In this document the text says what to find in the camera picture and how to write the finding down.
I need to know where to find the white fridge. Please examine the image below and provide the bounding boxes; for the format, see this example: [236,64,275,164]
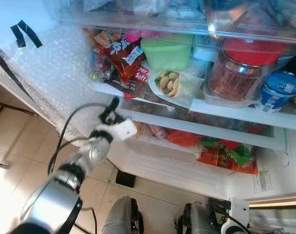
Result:
[54,0,296,201]

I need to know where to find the black fridge foot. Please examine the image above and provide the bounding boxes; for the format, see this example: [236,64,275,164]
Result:
[115,170,137,189]

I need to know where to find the glass fridge shelf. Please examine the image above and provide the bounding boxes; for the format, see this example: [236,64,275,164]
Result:
[54,9,296,55]

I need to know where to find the white fridge shelf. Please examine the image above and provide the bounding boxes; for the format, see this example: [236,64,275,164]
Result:
[93,82,296,132]

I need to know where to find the grey robot right leg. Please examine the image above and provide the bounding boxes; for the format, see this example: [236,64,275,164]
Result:
[176,201,221,234]

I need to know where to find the grey robot leg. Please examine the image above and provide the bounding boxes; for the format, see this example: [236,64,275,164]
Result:
[176,201,221,234]
[101,195,144,234]

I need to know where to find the dark snack bag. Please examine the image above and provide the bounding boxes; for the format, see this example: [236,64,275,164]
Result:
[105,61,152,99]

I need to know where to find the orange snack packet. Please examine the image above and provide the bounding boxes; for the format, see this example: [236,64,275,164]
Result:
[134,122,144,140]

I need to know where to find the orange and green snack bag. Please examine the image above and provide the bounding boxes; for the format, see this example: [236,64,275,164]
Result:
[196,137,259,176]

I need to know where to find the pink sausage pack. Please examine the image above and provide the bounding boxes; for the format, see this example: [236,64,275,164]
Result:
[147,123,170,141]

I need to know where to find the white label sticker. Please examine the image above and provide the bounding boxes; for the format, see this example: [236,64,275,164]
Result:
[252,169,274,194]

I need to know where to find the red snack bag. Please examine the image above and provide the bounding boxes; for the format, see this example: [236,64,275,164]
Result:
[93,30,146,83]

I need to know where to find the light wooden ledge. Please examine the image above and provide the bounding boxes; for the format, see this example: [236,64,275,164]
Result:
[248,194,296,209]

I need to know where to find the clear bubble wrap sheet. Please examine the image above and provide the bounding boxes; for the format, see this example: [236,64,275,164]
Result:
[0,23,117,143]

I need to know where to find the pink lid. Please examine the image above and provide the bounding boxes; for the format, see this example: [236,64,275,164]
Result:
[122,30,154,42]

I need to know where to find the green plastic container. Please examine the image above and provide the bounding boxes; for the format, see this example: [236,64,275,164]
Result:
[140,33,194,72]

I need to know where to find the red plastic bag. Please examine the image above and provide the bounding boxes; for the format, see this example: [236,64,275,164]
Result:
[166,129,203,148]

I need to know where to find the clear crisper drawer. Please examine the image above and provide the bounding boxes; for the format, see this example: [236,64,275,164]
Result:
[105,110,288,153]

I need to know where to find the black furniture leg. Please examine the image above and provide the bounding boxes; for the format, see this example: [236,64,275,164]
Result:
[0,99,39,118]

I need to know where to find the grey robot left leg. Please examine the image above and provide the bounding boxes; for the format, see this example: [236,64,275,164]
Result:
[101,195,144,234]

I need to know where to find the small white tub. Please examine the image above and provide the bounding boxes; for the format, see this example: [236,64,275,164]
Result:
[192,45,220,62]

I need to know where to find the black tape strip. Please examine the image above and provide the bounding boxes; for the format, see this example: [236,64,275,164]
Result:
[18,20,43,49]
[10,24,27,48]

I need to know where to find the large jar with red lid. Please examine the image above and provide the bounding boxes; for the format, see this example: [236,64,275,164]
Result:
[206,37,288,103]

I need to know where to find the blue yoghurt cup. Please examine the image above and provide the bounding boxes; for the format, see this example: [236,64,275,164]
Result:
[257,71,296,114]

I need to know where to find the brown tinted plastic bag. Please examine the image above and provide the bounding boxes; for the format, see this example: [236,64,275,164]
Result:
[203,0,268,40]

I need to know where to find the crumpled clear plastic bag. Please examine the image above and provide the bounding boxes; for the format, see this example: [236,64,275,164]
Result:
[262,0,296,27]

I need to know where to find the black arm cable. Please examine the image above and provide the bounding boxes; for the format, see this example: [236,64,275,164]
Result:
[47,101,112,176]

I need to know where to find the black strap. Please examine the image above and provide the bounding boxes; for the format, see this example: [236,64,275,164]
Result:
[0,49,29,98]

